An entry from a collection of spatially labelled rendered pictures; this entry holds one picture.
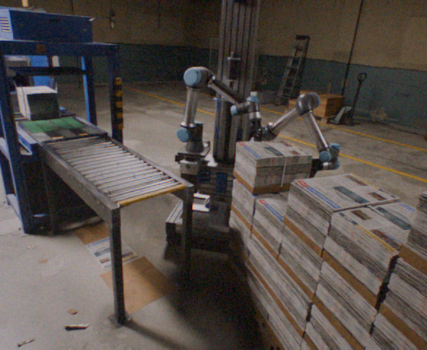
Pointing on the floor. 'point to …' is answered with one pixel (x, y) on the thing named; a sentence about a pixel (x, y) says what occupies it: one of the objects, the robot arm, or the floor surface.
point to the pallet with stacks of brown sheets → (333, 107)
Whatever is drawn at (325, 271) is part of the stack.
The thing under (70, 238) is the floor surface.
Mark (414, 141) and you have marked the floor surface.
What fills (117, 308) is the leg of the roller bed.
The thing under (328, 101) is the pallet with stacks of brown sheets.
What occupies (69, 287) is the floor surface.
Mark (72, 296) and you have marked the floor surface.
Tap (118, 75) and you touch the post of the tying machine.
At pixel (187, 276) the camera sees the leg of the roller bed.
